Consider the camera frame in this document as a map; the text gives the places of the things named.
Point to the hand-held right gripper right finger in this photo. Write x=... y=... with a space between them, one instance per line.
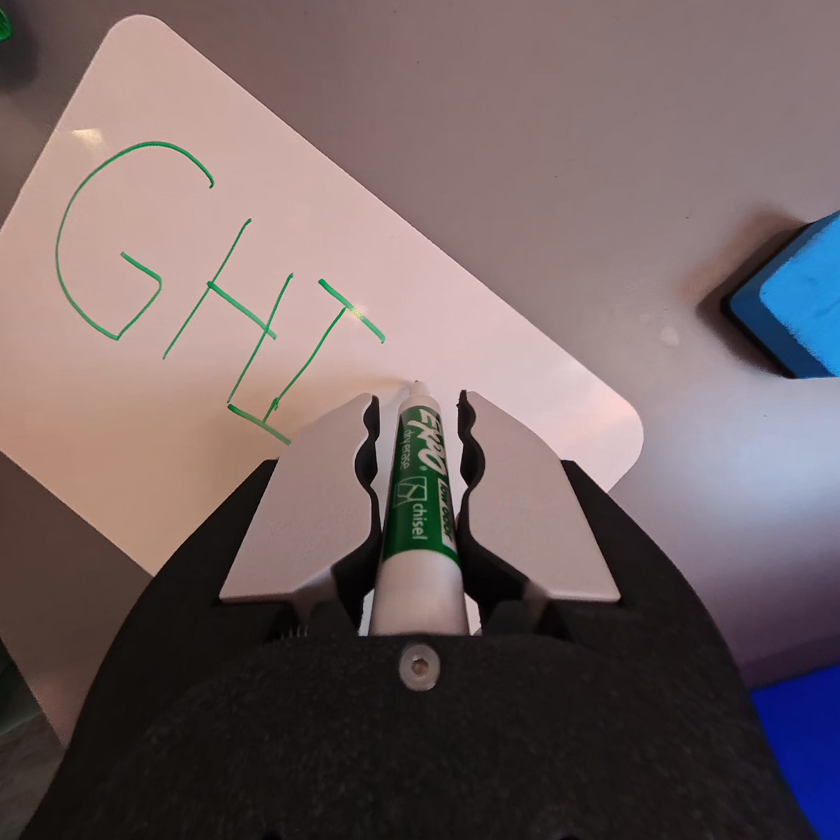
x=538 y=525

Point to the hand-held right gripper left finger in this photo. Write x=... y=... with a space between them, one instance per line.
x=302 y=525

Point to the green dry erase marker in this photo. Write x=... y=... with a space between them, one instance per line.
x=420 y=512

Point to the white whiteboard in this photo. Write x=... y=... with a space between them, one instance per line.
x=328 y=229

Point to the blue whiteboard eraser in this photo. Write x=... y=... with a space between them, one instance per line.
x=800 y=295

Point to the blue plastic bin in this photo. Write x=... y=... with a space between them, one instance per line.
x=800 y=754

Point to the green marker cap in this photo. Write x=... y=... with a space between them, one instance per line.
x=4 y=26

